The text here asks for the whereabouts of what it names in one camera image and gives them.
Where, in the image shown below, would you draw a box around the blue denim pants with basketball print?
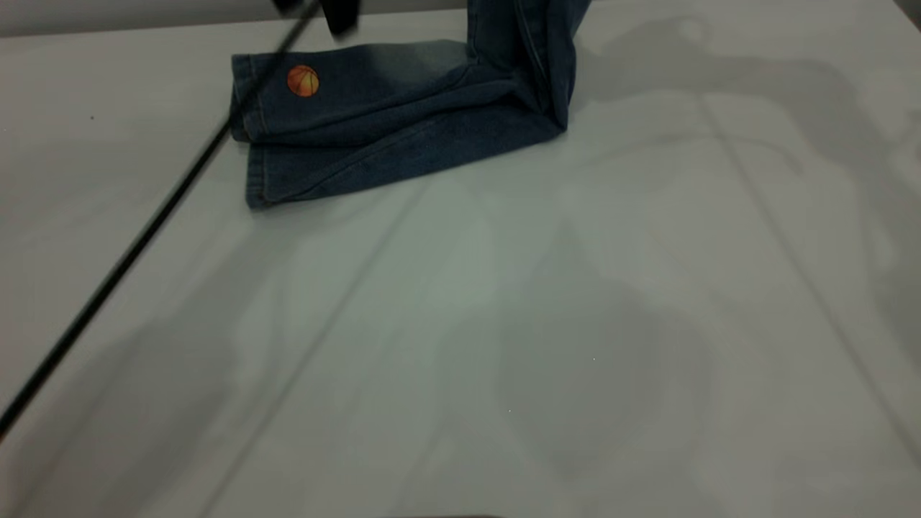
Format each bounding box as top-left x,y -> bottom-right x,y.
230,0 -> 592,210

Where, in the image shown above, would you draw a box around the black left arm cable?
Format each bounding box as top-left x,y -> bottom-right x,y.
0,1 -> 321,438

